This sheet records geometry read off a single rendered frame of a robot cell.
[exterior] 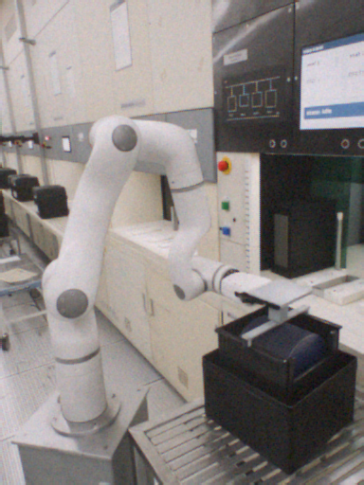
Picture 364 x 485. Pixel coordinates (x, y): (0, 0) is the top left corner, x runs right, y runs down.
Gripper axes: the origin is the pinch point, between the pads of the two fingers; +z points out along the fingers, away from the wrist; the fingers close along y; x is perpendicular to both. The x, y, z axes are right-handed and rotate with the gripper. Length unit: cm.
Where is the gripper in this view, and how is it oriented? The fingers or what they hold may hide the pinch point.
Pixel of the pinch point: (279, 298)
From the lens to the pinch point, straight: 100.9
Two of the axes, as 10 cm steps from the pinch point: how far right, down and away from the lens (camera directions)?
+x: -0.5, -9.6, -2.8
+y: -7.7, 2.1, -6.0
